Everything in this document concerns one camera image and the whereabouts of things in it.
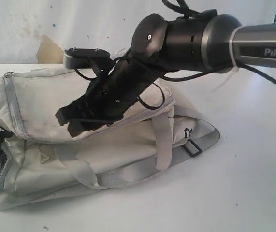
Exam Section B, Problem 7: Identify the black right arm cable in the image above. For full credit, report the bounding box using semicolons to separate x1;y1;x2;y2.
74;0;276;109

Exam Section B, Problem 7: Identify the white canvas duffel bag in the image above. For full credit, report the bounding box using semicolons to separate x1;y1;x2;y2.
0;68;220;210

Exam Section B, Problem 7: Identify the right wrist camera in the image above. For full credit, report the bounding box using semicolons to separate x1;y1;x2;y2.
63;48;115;70

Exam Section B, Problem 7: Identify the grey shoulder strap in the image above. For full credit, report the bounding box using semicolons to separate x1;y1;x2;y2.
0;106;220;212

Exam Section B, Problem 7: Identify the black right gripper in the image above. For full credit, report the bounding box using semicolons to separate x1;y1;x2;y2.
55;58;157;137

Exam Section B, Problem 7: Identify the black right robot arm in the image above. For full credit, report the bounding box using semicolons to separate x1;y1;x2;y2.
56;14;276;137

